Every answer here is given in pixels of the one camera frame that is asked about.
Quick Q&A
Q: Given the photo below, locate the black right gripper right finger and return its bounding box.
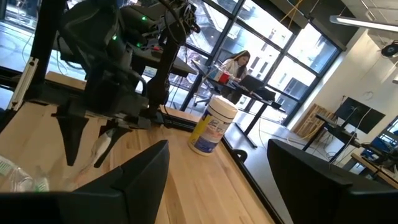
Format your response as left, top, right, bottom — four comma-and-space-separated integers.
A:
266, 138, 398, 224

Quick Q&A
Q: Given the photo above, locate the black wall monitor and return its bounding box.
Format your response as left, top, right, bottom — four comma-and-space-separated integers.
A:
334, 96, 387, 135

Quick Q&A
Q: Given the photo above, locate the silver aluminium extrusion bar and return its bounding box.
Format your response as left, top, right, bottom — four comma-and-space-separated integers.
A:
7, 57, 40, 110

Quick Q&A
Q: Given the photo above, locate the red cup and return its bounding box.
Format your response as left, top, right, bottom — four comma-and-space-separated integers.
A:
217, 72, 231, 85

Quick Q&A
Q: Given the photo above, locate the yellow white wipes canister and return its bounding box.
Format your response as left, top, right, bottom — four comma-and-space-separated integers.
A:
187, 96, 239, 157

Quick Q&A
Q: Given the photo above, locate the long ceiling light fixture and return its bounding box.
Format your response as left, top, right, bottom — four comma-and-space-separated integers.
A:
329, 14, 398, 33

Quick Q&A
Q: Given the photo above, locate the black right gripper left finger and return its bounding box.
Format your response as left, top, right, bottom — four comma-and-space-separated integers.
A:
0, 139, 170, 224

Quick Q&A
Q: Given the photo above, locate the black security camera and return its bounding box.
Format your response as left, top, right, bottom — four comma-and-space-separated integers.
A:
381, 39, 398, 58

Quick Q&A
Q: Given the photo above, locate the black loop handle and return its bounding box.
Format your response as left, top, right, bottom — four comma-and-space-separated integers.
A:
231, 149, 249, 164

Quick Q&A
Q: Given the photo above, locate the black laptop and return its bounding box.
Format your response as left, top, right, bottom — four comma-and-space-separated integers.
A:
238, 74, 266, 93

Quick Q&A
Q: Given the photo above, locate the wooden pallet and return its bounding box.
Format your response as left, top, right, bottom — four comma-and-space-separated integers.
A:
292, 103, 338, 140

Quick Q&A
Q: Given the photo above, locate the person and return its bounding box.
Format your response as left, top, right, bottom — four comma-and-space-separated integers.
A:
217, 49, 251, 105

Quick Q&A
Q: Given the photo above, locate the black framed window wall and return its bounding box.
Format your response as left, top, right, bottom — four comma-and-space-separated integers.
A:
0, 0, 343, 125

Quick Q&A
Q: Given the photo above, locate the black standing desk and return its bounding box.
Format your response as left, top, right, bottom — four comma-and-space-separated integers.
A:
190, 58, 287, 149

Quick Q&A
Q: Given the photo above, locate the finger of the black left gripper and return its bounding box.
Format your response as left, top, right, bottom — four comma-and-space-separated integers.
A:
93, 119, 132, 169
55, 114, 90, 167

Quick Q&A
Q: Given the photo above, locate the clear acrylic organizer box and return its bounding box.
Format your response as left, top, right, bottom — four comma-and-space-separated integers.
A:
0, 154, 80, 192

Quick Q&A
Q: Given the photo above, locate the yellow hanging cable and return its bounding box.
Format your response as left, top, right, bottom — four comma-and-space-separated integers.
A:
278, 0, 312, 30

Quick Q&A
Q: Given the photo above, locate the wooden workbench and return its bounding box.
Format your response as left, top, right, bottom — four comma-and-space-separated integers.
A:
351, 152, 398, 190

